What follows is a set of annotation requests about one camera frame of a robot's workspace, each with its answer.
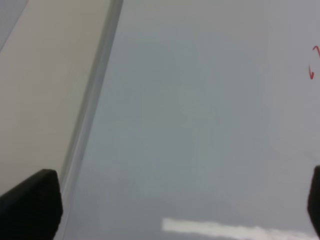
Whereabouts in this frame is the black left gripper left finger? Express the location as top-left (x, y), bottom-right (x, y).
top-left (0, 169), bottom-right (63, 240)

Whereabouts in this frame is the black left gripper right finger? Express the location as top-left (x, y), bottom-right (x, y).
top-left (307, 165), bottom-right (320, 237)

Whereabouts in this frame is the white whiteboard with aluminium frame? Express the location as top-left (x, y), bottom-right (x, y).
top-left (0, 0), bottom-right (320, 240)

